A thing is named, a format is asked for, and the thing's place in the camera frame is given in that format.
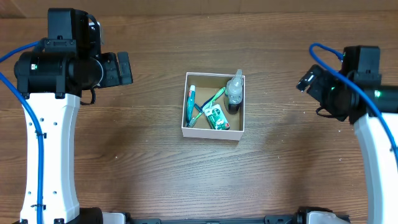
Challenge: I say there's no clear bottle dark liquid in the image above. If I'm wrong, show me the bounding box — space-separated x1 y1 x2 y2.
224 69 243 114

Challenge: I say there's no Colgate toothpaste tube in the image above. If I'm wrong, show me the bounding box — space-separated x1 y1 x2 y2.
186 85 196 126

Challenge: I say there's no blue disposable razor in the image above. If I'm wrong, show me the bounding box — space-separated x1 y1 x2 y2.
194 99 215 113

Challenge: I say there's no green white toothbrush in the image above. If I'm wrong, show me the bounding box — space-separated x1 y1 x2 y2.
187 87 225 128

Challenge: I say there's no green white soap packet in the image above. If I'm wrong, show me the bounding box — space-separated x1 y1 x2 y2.
203 103 231 130

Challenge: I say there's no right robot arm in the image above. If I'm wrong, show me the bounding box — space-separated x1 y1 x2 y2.
297 65 397 223

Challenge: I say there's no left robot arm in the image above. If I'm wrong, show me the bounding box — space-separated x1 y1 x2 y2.
14 16 132 223

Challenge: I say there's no white cardboard box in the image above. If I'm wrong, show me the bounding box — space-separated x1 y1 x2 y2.
181 72 245 141

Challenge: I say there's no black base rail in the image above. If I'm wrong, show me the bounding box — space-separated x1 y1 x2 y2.
102 211 299 224

